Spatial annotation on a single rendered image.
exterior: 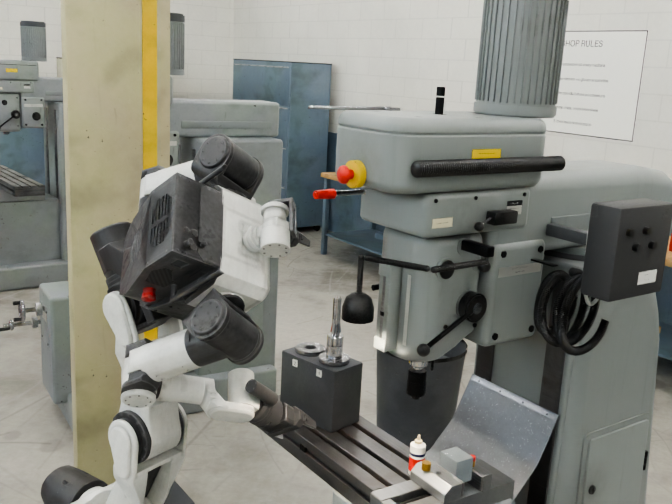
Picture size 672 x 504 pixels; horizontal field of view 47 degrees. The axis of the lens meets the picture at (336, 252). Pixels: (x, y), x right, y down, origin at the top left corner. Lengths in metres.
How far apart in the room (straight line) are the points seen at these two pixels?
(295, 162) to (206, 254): 7.47
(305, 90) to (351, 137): 7.41
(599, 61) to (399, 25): 2.58
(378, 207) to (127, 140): 1.68
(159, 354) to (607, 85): 5.42
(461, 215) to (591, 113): 5.08
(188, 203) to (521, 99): 0.80
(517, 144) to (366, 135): 0.36
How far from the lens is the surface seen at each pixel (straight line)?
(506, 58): 1.90
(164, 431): 2.12
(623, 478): 2.43
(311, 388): 2.27
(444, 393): 3.94
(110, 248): 2.02
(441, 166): 1.61
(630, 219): 1.77
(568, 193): 2.02
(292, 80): 9.00
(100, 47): 3.22
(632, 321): 2.24
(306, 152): 9.18
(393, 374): 3.89
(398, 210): 1.73
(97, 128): 3.22
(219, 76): 11.57
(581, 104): 6.84
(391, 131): 1.60
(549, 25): 1.91
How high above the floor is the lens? 1.98
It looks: 14 degrees down
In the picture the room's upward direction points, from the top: 3 degrees clockwise
